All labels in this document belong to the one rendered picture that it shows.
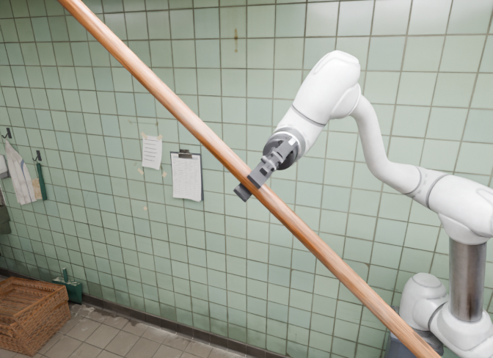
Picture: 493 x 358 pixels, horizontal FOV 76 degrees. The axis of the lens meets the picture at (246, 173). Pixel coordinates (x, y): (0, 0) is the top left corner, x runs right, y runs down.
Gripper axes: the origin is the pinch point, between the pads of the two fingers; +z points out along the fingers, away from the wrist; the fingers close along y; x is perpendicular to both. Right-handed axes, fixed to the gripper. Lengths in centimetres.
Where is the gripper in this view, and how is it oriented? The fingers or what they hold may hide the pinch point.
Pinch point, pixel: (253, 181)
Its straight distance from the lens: 56.7
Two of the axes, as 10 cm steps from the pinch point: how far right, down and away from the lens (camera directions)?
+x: -7.1, -7.0, 0.2
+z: -3.5, 3.3, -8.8
